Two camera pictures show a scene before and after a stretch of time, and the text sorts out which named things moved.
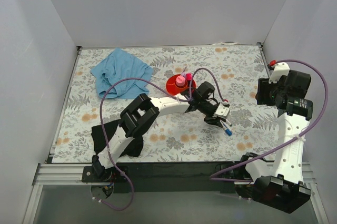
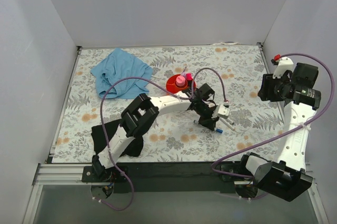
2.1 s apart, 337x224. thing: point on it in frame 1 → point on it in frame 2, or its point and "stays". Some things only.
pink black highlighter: x=188 y=76 stays
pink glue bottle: x=180 y=80 stays
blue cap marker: x=228 y=131 → x=217 y=130
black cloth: x=134 y=149 stays
